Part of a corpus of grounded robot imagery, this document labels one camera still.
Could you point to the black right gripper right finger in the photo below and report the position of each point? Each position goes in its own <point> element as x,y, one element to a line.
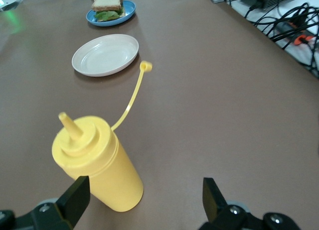
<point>224,215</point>

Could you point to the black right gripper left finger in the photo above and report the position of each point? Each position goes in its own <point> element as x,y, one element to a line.
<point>62,210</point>

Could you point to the large toasted bread slice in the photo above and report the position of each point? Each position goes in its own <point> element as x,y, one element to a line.
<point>107,2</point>

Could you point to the yellow squeeze bottle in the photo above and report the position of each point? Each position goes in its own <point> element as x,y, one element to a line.
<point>109,170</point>

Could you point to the blue plate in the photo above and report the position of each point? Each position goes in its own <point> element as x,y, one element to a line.
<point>127,12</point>

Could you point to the beige plate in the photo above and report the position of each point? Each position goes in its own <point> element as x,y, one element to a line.
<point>104,55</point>

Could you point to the black power strip orange switch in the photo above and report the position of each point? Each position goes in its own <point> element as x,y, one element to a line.
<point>286,28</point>

